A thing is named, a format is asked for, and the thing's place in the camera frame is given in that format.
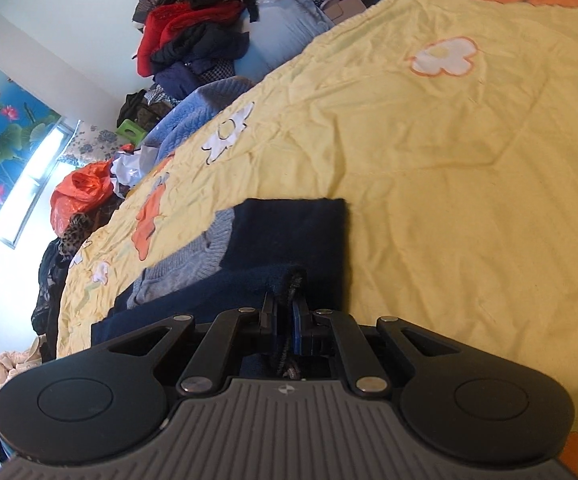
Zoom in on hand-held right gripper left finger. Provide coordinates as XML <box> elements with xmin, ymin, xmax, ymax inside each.
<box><xmin>92</xmin><ymin>292</ymin><xmax>291</xmax><ymax>397</ymax></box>

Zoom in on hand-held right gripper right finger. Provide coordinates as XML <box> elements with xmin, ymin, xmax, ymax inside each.
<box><xmin>291</xmin><ymin>297</ymin><xmax>476</xmax><ymax>396</ymax></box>

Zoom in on grey and navy sweater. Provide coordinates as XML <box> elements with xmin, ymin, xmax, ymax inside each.
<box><xmin>90</xmin><ymin>198</ymin><xmax>351</xmax><ymax>381</ymax></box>

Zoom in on pile of dark clothes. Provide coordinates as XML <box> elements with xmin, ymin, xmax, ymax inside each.
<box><xmin>130</xmin><ymin>0</ymin><xmax>266</xmax><ymax>102</ymax></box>

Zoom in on yellow printed blanket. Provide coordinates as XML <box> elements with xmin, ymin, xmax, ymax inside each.
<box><xmin>55</xmin><ymin>0</ymin><xmax>578</xmax><ymax>478</ymax></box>

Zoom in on white plastic bag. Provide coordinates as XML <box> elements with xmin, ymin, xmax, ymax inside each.
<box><xmin>110</xmin><ymin>144</ymin><xmax>159</xmax><ymax>187</ymax></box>

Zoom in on leopard print cloth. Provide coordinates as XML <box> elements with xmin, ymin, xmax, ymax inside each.
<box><xmin>58</xmin><ymin>212</ymin><xmax>96</xmax><ymax>260</ymax></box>

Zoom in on black patterned cloth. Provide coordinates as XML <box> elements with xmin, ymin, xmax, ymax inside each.
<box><xmin>30</xmin><ymin>239</ymin><xmax>76</xmax><ymax>342</ymax></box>

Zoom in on blue knit blanket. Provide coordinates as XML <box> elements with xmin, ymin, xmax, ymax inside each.
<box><xmin>142</xmin><ymin>77</ymin><xmax>261</xmax><ymax>162</ymax></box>

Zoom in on orange plastic bag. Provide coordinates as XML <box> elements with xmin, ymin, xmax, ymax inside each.
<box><xmin>50</xmin><ymin>162</ymin><xmax>121</xmax><ymax>237</ymax></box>

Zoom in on green plastic stool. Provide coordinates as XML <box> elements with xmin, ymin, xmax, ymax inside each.
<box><xmin>118</xmin><ymin>118</ymin><xmax>151</xmax><ymax>144</ymax></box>

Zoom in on floral grey white cloth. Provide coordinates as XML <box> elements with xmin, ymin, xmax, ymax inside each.
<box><xmin>56</xmin><ymin>120</ymin><xmax>126</xmax><ymax>169</ymax></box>

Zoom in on beige cloth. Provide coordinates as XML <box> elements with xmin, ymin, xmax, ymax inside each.
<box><xmin>0</xmin><ymin>336</ymin><xmax>46</xmax><ymax>412</ymax></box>

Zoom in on window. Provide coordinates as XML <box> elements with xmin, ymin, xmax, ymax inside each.
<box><xmin>0</xmin><ymin>119</ymin><xmax>78</xmax><ymax>252</ymax></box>

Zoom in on pale blue bagged bedding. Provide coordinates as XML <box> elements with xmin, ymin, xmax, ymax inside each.
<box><xmin>241</xmin><ymin>0</ymin><xmax>341</xmax><ymax>87</ymax></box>

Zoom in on red garment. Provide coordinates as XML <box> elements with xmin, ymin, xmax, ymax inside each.
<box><xmin>136</xmin><ymin>1</ymin><xmax>246</xmax><ymax>77</ymax></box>

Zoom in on grey cardboard box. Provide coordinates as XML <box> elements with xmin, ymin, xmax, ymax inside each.
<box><xmin>321</xmin><ymin>0</ymin><xmax>371</xmax><ymax>27</ymax></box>

